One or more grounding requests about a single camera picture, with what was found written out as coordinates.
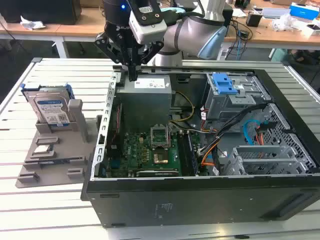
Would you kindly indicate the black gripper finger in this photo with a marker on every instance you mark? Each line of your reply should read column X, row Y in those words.
column 107, row 46
column 151, row 52

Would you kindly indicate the hard disk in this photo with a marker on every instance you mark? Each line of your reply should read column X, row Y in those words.
column 50, row 110

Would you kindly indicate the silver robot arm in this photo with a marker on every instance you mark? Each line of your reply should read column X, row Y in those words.
column 190, row 32

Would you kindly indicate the metal disk bay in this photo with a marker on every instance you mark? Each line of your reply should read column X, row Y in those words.
column 262, row 152

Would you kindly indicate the wooden desk white legs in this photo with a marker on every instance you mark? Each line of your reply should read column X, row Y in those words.
column 15, row 30
column 87, row 27

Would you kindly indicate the grey power supply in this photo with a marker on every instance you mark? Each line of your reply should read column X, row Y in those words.
column 142, row 105

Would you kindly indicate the white power strip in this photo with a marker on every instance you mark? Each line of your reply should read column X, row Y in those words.
column 223, row 53

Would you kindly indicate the large black box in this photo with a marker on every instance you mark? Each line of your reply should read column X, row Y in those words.
column 37, row 10

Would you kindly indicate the crumpled white paper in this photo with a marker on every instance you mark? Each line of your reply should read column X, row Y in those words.
column 31, row 24

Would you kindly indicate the blue plastic latch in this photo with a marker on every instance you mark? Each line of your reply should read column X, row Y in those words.
column 223, row 86

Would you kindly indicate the grey drive cage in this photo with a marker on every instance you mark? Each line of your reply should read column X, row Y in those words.
column 225, row 107

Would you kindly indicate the green motherboard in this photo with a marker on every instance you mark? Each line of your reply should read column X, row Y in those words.
column 136, row 150

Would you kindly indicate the black RAM slot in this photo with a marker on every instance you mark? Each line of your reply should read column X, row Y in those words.
column 183, row 155

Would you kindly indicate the black pen holder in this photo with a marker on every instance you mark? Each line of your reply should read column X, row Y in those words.
column 253, row 20

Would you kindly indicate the installed RAM stick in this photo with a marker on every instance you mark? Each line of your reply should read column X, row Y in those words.
column 193, row 155

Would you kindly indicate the blue expansion slot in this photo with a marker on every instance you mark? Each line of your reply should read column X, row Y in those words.
column 116, row 164

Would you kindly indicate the black graphics card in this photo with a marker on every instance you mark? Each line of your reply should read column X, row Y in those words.
column 160, row 173

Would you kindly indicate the silver CPU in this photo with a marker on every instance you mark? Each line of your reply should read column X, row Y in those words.
column 42, row 148

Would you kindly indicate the pale green cabinet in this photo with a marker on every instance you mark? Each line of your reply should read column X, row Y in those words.
column 278, row 56

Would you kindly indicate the grey flat box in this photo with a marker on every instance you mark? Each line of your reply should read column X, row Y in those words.
column 275, row 12

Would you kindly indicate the crumpled clear plastic bag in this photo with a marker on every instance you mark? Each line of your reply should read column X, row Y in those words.
column 285, row 22

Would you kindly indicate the grey parts rack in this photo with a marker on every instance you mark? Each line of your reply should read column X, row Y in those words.
column 55, row 175

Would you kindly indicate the black PC case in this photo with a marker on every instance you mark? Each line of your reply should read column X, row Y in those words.
column 175, row 200

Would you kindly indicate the blue cardboard box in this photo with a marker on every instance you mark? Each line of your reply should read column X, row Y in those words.
column 303, row 11

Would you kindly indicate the small white box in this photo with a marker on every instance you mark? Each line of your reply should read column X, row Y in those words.
column 312, row 31

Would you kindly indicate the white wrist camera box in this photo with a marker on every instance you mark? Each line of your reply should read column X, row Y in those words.
column 150, row 32

